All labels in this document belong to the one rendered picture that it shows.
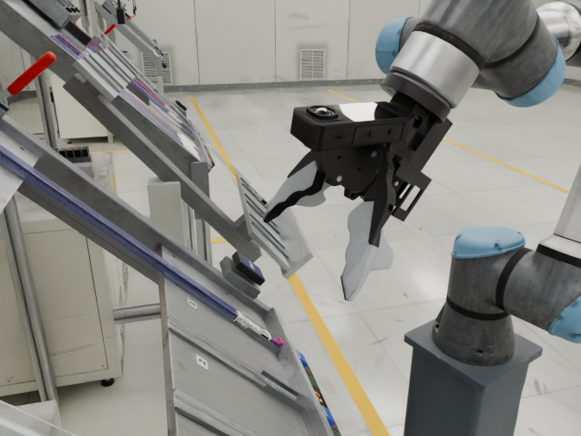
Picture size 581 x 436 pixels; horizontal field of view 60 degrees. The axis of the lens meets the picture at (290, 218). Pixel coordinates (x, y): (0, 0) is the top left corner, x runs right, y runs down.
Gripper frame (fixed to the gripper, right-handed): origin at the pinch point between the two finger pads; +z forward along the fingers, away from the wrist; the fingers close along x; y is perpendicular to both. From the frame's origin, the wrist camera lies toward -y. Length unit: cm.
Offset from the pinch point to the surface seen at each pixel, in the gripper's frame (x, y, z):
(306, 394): -3.4, 10.6, 14.2
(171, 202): 47, 15, 14
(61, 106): 439, 121, 88
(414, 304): 68, 157, 27
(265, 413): -6.0, 2.1, 14.5
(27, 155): 25.8, -18.5, 7.7
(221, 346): 2.7, 0.7, 13.4
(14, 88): 26.3, -22.5, 1.4
